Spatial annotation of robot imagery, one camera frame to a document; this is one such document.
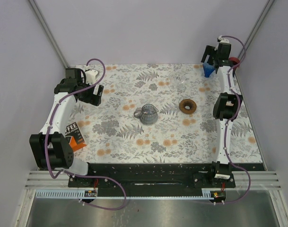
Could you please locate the glass coffee server carafe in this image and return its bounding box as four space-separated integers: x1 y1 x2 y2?
133 104 159 125

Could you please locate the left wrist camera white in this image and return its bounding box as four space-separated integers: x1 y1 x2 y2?
85 70 99 85

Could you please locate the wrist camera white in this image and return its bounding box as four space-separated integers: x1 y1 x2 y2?
217 35 230 44
85 70 99 85

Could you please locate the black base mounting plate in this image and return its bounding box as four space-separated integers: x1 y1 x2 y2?
68 162 263 189

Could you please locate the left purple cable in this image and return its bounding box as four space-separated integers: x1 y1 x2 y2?
45 58 127 210

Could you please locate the blue plastic cone dripper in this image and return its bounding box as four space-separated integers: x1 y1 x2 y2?
202 62 215 78

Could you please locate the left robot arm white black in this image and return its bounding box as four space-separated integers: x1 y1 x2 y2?
29 68 104 187

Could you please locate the white slotted cable duct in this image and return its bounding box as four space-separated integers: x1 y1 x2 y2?
35 189 217 201

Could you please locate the aluminium rail frame front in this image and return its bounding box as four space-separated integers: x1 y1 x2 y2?
26 171 281 190

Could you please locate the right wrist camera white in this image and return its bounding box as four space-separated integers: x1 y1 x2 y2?
217 35 230 44

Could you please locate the wooden dripper ring holder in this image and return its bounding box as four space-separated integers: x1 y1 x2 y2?
179 99 197 114

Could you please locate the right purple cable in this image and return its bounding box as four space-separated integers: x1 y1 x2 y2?
212 35 251 205

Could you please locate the dark mug red rim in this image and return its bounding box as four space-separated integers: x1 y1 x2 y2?
229 57 240 77

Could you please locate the coffee paper filter box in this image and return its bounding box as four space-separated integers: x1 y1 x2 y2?
65 122 87 152

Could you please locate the purple cable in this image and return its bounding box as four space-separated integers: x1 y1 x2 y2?
212 35 251 205
45 58 127 210

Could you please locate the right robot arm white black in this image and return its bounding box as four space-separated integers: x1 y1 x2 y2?
201 39 243 187

